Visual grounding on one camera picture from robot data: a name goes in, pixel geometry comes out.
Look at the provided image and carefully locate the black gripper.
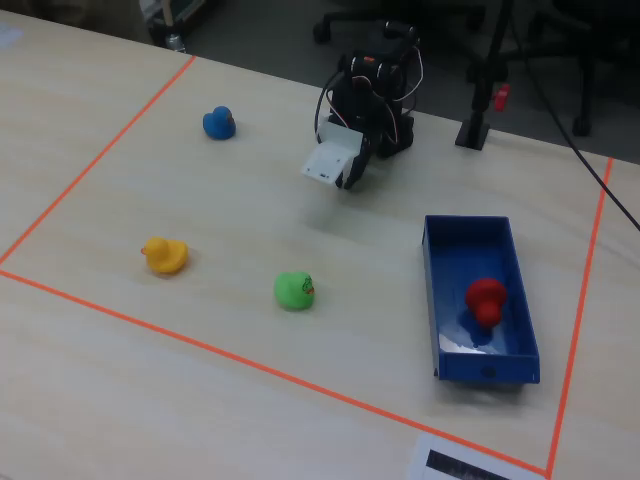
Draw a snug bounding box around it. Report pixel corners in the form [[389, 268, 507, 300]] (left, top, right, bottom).
[[330, 83, 387, 192]]

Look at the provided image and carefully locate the red rubber duck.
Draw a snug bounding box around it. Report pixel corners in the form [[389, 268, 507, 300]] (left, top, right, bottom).
[[464, 277, 509, 331]]

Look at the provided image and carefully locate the green rubber duck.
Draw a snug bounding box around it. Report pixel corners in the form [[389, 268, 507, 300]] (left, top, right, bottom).
[[273, 270, 317, 314]]

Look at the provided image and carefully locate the blue rubber duck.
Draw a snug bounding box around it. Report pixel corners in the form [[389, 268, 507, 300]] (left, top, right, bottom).
[[201, 105, 238, 141]]

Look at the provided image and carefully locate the blue plastic box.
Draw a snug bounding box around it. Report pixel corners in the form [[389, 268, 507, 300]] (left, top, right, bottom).
[[422, 214, 542, 387]]

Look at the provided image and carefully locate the yellow rubber duck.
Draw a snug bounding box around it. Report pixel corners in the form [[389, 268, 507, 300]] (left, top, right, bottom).
[[140, 235, 190, 277]]

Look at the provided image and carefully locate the orange tape strip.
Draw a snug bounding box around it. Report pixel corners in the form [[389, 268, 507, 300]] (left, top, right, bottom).
[[0, 268, 551, 476], [545, 157, 615, 479], [0, 54, 198, 266]]

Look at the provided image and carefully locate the black office chair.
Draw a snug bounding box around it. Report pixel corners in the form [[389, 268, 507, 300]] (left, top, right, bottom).
[[519, 0, 640, 139]]

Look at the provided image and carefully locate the white paper with black stripe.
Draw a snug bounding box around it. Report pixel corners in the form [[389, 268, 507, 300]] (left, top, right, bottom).
[[407, 431, 547, 480]]

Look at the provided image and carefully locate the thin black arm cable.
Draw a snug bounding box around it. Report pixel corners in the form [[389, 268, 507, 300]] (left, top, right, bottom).
[[313, 68, 347, 145]]

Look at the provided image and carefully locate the black camera stand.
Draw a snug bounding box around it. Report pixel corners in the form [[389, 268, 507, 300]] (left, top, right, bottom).
[[453, 0, 517, 151]]

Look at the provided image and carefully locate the red clamp handle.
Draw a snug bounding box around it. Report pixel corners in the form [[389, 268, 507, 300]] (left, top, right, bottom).
[[491, 83, 513, 113]]

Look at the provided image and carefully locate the thick black cable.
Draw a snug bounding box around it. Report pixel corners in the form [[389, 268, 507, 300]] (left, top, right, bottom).
[[507, 0, 640, 227]]

